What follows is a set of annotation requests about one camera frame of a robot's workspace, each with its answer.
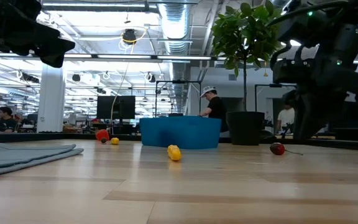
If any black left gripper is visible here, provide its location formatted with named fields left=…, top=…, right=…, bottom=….
left=0, top=0, right=76, bottom=68

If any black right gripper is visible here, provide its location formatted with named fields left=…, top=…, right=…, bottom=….
left=291, top=24, right=358, bottom=141

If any dark red cherry with stem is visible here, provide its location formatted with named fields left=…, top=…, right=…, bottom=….
left=269, top=142, right=305, bottom=156

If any red toy tomato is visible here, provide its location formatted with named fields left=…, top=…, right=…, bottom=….
left=95, top=128, right=111, bottom=142

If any grey cloth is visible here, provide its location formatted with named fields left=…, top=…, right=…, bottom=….
left=0, top=142, right=85, bottom=180

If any blue plastic tupperware container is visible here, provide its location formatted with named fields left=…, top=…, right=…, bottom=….
left=139, top=115, right=223, bottom=150

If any yellow toy corn cob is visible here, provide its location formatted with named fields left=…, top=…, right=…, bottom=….
left=167, top=144, right=183, bottom=162

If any person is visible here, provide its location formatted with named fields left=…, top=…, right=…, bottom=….
left=275, top=90, right=296, bottom=134
left=198, top=85, right=229, bottom=133
left=0, top=106, right=20, bottom=134

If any black cabinet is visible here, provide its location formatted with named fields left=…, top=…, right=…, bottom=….
left=334, top=100, right=358, bottom=141

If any white building column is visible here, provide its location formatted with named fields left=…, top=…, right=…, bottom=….
left=36, top=63, right=67, bottom=134

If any green plant in black pot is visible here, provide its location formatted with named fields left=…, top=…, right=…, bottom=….
left=210, top=0, right=285, bottom=146

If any black monitor back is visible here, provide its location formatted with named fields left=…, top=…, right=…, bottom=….
left=96, top=95, right=136, bottom=121

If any black rig frame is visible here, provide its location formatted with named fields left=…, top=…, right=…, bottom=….
left=155, top=80, right=203, bottom=118
left=254, top=83, right=295, bottom=134

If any black overhead camera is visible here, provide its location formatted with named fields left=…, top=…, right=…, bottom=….
left=121, top=28, right=138, bottom=45

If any black aluminium table frame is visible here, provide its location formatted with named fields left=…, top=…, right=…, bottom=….
left=0, top=131, right=358, bottom=153

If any silver ventilation duct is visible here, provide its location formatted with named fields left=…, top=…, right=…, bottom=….
left=157, top=0, right=198, bottom=116

